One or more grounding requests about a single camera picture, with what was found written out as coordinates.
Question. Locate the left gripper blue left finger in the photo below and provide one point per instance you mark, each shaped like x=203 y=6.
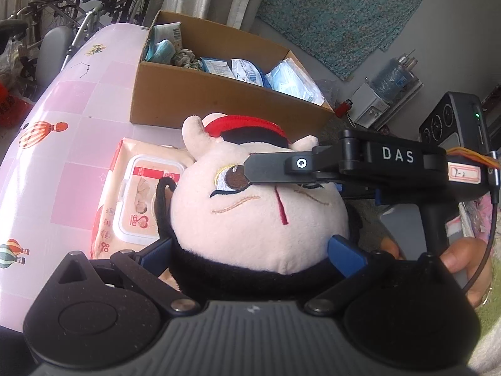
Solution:
x=156 y=258

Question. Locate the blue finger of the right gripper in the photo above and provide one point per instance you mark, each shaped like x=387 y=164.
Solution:
x=321 y=164

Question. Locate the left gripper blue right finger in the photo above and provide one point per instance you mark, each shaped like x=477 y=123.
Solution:
x=347 y=258

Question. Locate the pink plush doll red hat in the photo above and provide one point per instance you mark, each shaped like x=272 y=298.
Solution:
x=233 y=240

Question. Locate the blue face mask pack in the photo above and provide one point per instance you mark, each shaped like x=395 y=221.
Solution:
x=289 y=78

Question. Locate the blue white wipes pack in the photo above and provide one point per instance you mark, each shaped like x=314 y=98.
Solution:
x=244 y=70

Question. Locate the light blue wipes pack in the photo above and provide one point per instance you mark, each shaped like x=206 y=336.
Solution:
x=217 y=67

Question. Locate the right hand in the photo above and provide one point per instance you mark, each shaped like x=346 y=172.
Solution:
x=464 y=254

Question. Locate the pink baby wipes pack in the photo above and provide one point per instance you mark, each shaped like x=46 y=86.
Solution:
x=125 y=217

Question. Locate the white water dispenser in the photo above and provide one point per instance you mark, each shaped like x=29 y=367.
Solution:
x=367 y=107

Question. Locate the red thermos flask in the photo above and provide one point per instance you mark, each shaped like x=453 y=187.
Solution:
x=343 y=108

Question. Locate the blue water bottle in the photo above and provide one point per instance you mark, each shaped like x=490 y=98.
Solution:
x=391 y=79

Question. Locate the brown cardboard box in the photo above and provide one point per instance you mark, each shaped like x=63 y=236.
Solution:
x=165 y=95

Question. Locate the green fabric scrunchie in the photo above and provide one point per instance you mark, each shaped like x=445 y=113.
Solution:
x=186 y=59

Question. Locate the teal cleaning cloth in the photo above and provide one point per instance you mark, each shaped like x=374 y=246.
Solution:
x=160 y=53

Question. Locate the white tissue package barcode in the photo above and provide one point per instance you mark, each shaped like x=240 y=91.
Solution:
x=171 y=32

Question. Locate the red plastic bag on floor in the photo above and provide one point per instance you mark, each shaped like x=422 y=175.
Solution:
x=13 y=110

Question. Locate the grey wheelchair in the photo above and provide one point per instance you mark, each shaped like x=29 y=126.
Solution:
x=39 y=37

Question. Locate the teal floral wall cloth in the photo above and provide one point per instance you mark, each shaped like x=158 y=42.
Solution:
x=340 y=34

